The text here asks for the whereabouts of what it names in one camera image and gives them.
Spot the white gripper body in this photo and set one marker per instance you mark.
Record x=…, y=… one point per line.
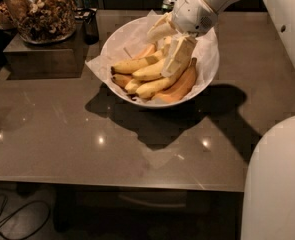
x=191, y=14

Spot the left yellow banana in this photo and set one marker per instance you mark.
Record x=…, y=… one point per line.
x=129, y=66

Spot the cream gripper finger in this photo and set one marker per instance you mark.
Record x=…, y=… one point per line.
x=163, y=27
x=179, y=53

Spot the orange-tinted right banana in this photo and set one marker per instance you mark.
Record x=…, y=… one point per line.
x=181, y=87

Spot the long yellow banana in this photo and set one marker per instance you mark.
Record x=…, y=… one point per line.
x=149, y=89

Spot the orange-tinted back banana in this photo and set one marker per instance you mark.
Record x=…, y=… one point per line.
x=148, y=50

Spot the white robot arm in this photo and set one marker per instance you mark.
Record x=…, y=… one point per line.
x=261, y=125

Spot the top yellow banana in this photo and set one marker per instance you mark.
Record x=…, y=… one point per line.
x=154, y=64

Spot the short yellow banana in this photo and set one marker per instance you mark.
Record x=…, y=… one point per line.
x=132, y=86

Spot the white bowl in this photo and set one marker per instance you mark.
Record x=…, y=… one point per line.
x=208, y=69

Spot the dark square pedestal box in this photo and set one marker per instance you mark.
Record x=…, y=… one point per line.
x=59, y=60

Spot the green soda can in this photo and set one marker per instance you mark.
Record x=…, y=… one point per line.
x=167, y=5

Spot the glass jar of nuts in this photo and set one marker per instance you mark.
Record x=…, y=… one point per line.
x=42, y=21

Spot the small brownish banana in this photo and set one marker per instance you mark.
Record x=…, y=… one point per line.
x=121, y=80

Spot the orange-tinted banana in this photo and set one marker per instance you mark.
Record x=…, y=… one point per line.
x=148, y=50
x=181, y=87

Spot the black scoop cup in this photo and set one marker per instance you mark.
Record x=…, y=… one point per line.
x=88, y=17

